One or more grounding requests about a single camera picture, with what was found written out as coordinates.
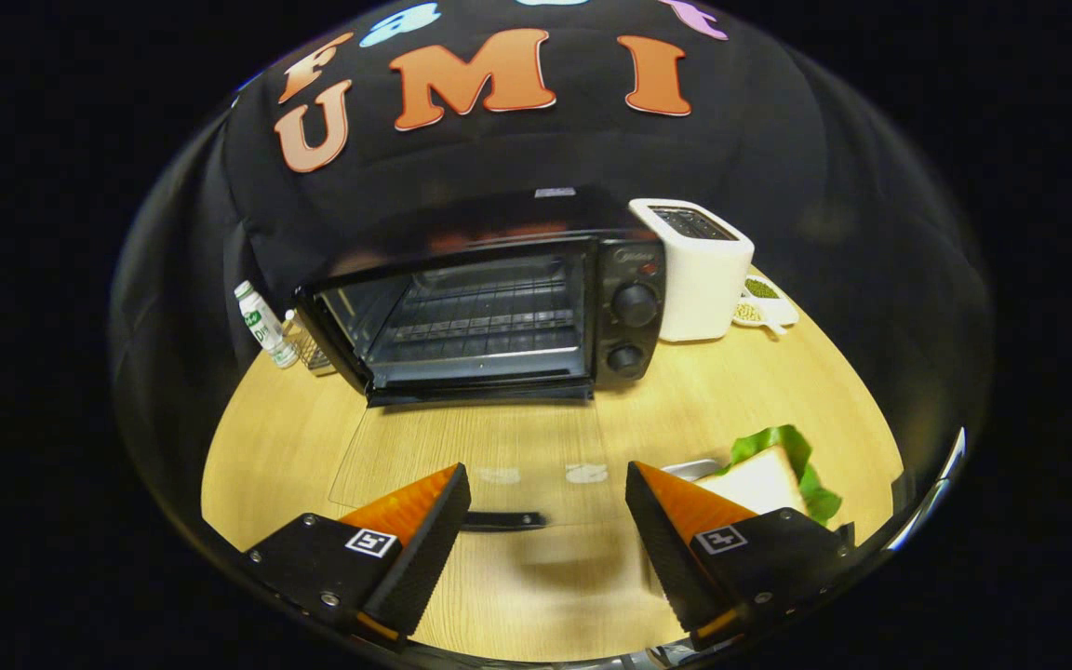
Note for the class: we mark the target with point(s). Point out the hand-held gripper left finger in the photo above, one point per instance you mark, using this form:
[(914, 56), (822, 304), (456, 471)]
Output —
[(424, 549)]

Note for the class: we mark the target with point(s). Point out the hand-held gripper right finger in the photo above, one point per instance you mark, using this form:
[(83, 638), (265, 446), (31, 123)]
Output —
[(666, 549)]

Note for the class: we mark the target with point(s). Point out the sandwich with lettuce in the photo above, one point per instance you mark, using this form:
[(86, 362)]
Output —
[(759, 479)]

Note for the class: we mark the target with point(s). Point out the black toaster oven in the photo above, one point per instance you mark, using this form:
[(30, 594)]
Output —
[(634, 270)]

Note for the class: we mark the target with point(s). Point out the white slot toaster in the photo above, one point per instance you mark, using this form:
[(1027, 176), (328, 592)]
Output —
[(703, 279)]

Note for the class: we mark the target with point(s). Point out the white plastic tray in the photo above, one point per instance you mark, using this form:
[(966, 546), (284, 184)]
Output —
[(690, 468)]

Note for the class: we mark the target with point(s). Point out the clear glass jar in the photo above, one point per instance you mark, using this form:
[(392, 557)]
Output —
[(308, 344)]

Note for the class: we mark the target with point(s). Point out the white bottle with green label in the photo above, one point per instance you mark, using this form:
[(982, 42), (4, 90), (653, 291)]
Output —
[(264, 326)]

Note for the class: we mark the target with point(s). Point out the white dish of green beans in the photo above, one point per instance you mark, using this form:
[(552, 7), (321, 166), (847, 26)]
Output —
[(761, 288)]

